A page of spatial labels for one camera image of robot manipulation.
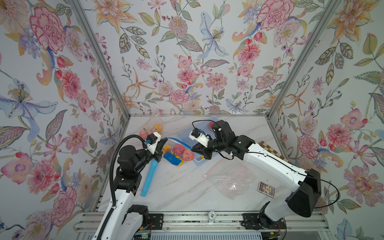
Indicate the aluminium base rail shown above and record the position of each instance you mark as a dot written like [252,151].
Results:
[199,226]

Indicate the aluminium corner post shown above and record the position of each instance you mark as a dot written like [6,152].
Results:
[91,37]
[303,56]

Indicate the blue toy microphone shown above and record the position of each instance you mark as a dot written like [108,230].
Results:
[150,175]

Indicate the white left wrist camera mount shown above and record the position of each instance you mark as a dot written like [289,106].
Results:
[152,141]

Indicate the aluminium right corner post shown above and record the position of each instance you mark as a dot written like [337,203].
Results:
[303,56]

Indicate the clear blue-zipper zip bag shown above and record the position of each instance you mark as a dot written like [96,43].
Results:
[171,158]

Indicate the light blue perforated basket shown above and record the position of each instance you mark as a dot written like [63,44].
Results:
[205,127]

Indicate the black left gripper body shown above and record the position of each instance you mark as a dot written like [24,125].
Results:
[143,157]

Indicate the wooden chessboard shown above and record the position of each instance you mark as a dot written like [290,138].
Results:
[269,149]

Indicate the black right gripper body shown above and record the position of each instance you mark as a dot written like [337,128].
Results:
[214,146]

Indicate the aluminium left corner post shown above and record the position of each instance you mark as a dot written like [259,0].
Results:
[91,37]

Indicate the red peach with green stem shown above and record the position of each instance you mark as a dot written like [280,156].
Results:
[178,150]

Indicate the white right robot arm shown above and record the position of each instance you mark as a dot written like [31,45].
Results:
[304,186]

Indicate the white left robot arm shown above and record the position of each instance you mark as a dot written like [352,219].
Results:
[120,192]

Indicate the clear pink bag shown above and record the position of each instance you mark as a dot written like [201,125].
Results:
[231,178]

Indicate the clear pink-zipper zip bag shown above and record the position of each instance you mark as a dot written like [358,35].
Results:
[155,118]

